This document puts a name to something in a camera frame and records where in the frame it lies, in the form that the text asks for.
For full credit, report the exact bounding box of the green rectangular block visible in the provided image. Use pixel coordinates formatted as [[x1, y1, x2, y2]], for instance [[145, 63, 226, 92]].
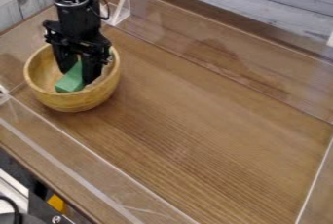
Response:
[[55, 61, 84, 93]]

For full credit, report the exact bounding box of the clear acrylic left corner bracket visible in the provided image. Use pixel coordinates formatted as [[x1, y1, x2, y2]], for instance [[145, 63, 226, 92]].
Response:
[[0, 84, 9, 105]]

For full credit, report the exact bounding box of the black device with yellow label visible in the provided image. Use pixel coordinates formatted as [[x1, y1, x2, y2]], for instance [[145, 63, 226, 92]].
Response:
[[27, 185, 94, 224]]

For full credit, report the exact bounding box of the brown wooden bowl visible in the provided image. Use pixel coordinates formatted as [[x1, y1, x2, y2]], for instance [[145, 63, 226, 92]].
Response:
[[24, 44, 120, 113]]

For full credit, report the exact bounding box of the clear acrylic corner bracket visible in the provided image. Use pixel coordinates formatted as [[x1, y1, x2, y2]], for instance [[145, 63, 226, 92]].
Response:
[[100, 0, 131, 26], [0, 84, 9, 105]]

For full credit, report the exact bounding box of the black cable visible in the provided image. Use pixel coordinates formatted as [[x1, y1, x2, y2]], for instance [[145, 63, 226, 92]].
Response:
[[0, 196, 23, 224]]

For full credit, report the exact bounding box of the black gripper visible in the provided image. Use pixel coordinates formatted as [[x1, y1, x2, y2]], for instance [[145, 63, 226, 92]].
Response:
[[43, 0, 112, 84]]

